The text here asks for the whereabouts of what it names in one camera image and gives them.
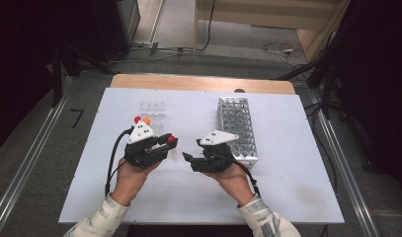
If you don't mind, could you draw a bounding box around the wooden table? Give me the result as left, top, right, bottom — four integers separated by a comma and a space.
110, 73, 296, 96

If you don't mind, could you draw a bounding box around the person's left hand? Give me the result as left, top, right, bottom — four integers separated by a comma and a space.
111, 158, 162, 206

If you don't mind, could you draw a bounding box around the person's right hand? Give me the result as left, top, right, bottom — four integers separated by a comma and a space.
204, 163, 256, 207

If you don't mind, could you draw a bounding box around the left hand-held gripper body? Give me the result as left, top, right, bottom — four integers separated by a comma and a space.
123, 119, 167, 168

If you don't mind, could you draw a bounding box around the black floor cable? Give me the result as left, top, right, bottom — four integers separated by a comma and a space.
195, 0, 217, 53
303, 102, 341, 192

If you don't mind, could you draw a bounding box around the clear plastic tube rack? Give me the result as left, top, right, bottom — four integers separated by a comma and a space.
133, 100, 166, 139

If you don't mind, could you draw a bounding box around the white floor cable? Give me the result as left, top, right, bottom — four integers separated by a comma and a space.
261, 40, 300, 67

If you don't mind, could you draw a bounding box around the black tripod stand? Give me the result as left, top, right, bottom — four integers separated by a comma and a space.
277, 33, 345, 120

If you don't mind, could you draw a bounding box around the metal tube rack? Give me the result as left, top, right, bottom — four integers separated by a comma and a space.
216, 96, 260, 170

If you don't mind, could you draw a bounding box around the right hand-held gripper cable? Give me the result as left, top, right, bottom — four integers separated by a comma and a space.
232, 157, 262, 198

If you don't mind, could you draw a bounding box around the light wooden furniture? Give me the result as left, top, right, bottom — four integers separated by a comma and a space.
193, 0, 351, 62

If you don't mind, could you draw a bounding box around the black metal stand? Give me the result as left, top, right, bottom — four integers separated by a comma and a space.
49, 42, 78, 108

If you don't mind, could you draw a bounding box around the left hand-held gripper cable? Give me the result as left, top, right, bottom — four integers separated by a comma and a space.
104, 127, 133, 197

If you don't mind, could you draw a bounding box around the metal floor rail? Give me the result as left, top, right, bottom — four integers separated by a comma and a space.
0, 77, 73, 231
306, 88, 382, 237

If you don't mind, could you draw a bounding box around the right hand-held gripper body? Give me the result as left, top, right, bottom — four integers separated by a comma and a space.
191, 129, 240, 173

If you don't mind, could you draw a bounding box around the white board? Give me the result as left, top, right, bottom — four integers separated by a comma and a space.
58, 87, 345, 225

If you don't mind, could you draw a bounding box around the black cabinet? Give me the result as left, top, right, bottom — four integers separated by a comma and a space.
93, 0, 141, 62

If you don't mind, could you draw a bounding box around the hand-held gripper cable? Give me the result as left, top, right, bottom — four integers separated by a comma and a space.
104, 127, 133, 197
232, 157, 262, 198

